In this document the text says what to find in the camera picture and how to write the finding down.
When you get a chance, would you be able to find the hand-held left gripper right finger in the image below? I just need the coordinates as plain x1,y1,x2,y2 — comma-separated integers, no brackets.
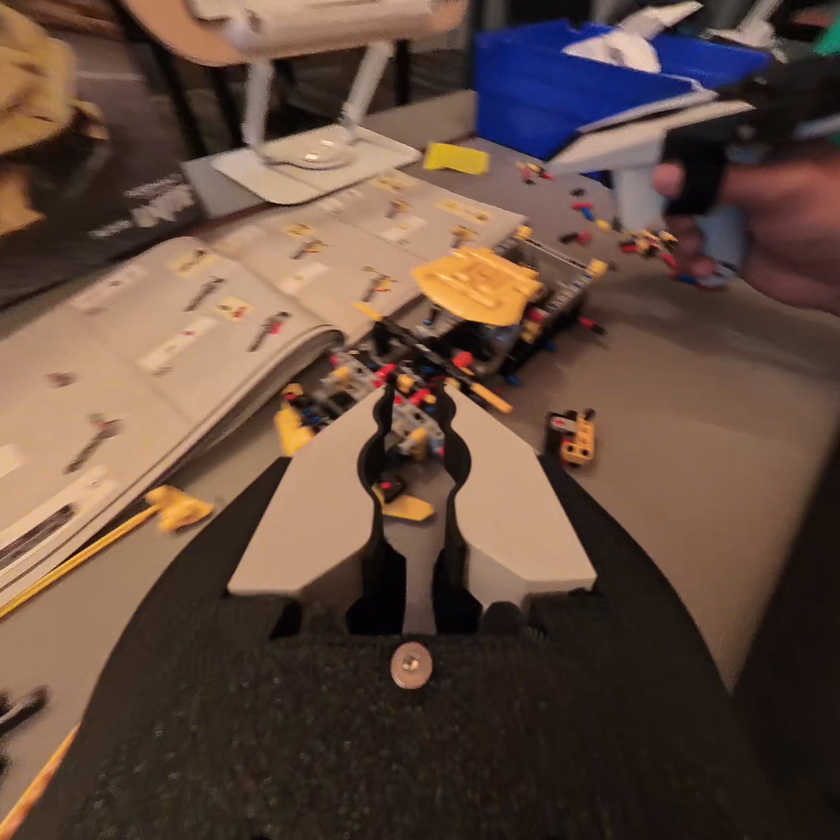
433,384,598,635

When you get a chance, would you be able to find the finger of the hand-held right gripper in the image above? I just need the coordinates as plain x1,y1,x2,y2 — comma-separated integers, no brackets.
546,100,757,176
576,87,721,137

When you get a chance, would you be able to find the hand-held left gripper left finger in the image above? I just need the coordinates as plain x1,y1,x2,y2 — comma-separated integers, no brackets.
226,387,406,635

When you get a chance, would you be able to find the pile of small connector pins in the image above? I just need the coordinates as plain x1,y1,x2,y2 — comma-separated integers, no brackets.
514,159,700,291

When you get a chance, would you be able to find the small yellow black brick assembly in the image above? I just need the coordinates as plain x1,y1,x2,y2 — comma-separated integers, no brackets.
545,407,598,468

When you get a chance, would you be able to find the yellow black brick car model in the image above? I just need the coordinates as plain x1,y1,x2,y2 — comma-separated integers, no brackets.
274,246,613,524

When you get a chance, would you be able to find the grey desk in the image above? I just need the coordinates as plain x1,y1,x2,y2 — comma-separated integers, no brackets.
0,88,840,808

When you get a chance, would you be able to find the person's right hand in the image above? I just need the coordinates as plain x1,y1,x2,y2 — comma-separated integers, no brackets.
653,141,840,316

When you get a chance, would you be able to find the white crumpled paper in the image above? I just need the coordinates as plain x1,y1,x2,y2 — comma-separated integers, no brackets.
562,0,704,74

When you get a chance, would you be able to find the blue plastic bin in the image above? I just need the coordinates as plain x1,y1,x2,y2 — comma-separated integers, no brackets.
472,18,774,179

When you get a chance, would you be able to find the yellow flat card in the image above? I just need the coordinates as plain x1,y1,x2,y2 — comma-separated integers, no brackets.
422,141,492,177

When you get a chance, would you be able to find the open instruction booklet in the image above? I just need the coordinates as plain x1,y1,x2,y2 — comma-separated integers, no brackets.
0,169,534,611

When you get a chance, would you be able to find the long yellow rod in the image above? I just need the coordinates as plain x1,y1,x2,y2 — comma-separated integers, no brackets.
0,504,161,621

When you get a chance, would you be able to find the instruction sign on white stand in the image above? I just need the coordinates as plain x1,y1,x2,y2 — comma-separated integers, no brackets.
121,0,470,206

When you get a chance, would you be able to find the dark toy car box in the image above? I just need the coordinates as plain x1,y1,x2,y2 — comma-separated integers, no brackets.
0,0,221,311

